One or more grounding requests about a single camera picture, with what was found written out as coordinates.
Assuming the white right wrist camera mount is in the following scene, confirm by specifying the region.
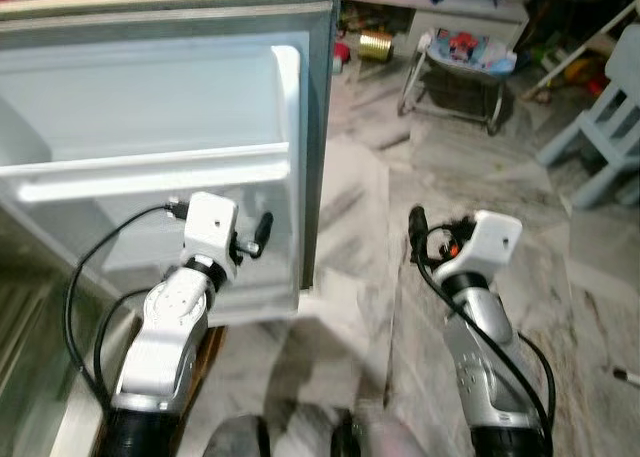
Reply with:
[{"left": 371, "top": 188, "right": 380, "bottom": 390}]
[{"left": 459, "top": 209, "right": 524, "bottom": 284}]

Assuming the robot left leg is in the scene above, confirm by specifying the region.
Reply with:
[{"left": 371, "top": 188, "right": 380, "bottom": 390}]
[{"left": 203, "top": 412, "right": 273, "bottom": 457}]

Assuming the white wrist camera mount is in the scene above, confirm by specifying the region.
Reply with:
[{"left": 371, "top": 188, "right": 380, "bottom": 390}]
[
  {"left": 182, "top": 191, "right": 242, "bottom": 280},
  {"left": 459, "top": 209, "right": 524, "bottom": 284}
]

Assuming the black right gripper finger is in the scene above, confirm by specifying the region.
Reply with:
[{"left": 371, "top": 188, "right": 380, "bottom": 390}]
[{"left": 407, "top": 204, "right": 430, "bottom": 264}]

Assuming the baby bouncer with metal frame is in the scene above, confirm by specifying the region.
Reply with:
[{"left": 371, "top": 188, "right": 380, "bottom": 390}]
[{"left": 397, "top": 25, "right": 518, "bottom": 136}]

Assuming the white long stick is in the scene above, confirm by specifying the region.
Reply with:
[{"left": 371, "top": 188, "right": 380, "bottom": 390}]
[{"left": 520, "top": 1, "right": 640, "bottom": 100}]

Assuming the gold shiny roll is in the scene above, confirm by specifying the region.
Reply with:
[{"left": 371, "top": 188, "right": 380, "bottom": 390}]
[{"left": 357, "top": 31, "right": 394, "bottom": 64}]

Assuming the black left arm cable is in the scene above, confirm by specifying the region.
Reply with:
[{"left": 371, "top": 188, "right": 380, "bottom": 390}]
[{"left": 64, "top": 201, "right": 191, "bottom": 410}]

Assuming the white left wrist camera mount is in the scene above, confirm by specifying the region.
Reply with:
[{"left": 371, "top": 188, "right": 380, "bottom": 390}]
[{"left": 182, "top": 191, "right": 242, "bottom": 280}]

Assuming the light blue plastic chair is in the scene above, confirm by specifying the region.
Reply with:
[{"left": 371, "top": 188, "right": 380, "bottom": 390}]
[{"left": 538, "top": 22, "right": 640, "bottom": 210}]

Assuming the robot right leg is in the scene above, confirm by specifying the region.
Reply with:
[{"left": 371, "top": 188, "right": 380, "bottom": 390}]
[{"left": 332, "top": 405, "right": 433, "bottom": 457}]

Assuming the robot leg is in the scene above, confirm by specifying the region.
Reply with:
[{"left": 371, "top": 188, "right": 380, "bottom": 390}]
[
  {"left": 203, "top": 412, "right": 273, "bottom": 457},
  {"left": 332, "top": 405, "right": 433, "bottom": 457}
]

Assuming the yellow toy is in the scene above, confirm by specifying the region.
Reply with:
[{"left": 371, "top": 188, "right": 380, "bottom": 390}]
[{"left": 564, "top": 57, "right": 602, "bottom": 85}]

